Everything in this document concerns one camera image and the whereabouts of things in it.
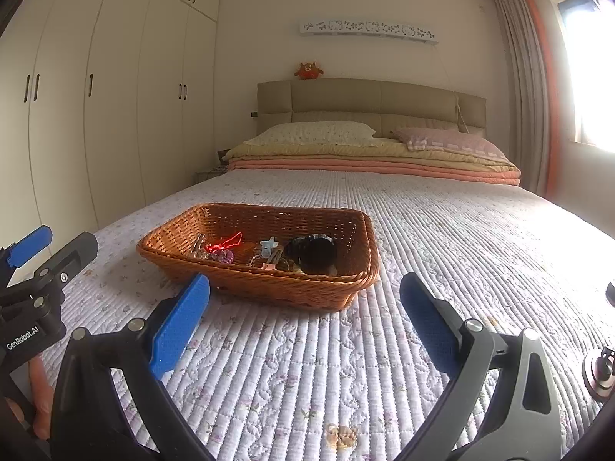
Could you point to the orange curtain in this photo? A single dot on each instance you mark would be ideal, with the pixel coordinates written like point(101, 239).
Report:
point(551, 153)

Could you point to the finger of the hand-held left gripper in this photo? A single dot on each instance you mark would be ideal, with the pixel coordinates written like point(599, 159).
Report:
point(72, 255)
point(31, 245)

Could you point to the light blue hair clip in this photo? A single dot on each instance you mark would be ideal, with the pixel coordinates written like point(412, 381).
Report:
point(265, 248)

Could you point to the silver hair clip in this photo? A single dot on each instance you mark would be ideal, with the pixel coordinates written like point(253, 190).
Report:
point(198, 246)

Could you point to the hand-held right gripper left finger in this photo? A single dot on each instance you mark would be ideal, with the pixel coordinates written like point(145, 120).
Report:
point(185, 317)

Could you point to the white wardrobe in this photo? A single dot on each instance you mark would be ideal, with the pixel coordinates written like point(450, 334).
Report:
point(120, 105)

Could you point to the white wall decoration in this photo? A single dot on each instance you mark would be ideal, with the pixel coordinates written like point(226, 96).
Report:
point(365, 29)

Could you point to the round metal fitting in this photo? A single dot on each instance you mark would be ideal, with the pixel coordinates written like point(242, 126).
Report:
point(598, 374)

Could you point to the pink pillow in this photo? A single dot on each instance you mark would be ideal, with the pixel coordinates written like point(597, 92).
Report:
point(447, 142)

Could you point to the nightstand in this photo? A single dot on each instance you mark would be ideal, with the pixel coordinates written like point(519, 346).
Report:
point(210, 174)

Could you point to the black headband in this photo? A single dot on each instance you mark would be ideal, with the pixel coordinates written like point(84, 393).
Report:
point(312, 249)

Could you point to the black round object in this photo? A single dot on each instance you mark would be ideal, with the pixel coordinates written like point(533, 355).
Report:
point(611, 293)

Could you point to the grey curtain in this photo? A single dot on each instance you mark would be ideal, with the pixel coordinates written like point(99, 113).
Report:
point(523, 81)

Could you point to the cream floral pillow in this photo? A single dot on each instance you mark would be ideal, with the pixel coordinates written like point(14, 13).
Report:
point(312, 133)

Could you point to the brown wicker basket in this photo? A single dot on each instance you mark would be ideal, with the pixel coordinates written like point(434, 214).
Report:
point(269, 289)

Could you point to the window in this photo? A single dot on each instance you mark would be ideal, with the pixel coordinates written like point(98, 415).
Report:
point(596, 81)

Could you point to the beige padded headboard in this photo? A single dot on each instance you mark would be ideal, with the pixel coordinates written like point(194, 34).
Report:
point(336, 98)

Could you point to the salmon folded blanket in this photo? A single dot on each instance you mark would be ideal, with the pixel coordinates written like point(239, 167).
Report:
point(360, 168)

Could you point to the orange plush toy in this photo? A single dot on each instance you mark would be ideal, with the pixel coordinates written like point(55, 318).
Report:
point(309, 71)

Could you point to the yellow folded blanket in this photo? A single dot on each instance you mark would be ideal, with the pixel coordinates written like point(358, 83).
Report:
point(336, 151)

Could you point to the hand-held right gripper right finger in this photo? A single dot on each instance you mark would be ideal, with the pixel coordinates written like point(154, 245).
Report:
point(427, 321)

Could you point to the person's left hand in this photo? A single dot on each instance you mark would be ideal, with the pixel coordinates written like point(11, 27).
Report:
point(41, 394)

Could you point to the white quilted bedspread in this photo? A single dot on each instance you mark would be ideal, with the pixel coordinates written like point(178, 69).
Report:
point(432, 249)

